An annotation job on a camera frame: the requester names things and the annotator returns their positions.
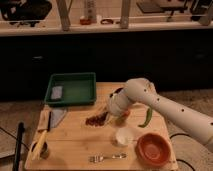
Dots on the dark red grapes bunch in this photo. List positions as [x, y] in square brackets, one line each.
[98, 120]

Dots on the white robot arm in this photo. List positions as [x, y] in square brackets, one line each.
[198, 125]

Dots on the dark bowl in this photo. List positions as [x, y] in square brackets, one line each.
[115, 92]

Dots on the green plastic tray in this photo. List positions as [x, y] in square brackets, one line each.
[78, 89]

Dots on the orange tomato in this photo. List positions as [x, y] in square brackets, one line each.
[125, 115]

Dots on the grey sponge block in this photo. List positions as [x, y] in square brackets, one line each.
[56, 93]

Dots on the green chili pepper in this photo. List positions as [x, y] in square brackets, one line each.
[148, 118]

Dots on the white cup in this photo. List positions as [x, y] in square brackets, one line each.
[123, 136]

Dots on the red object on shelf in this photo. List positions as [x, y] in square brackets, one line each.
[84, 21]

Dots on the silver fork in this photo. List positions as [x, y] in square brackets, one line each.
[100, 158]

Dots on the red-orange bowl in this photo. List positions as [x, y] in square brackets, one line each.
[153, 150]

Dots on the black pole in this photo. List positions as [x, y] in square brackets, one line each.
[18, 145]

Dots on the black office chair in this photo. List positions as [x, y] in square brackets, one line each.
[30, 12]

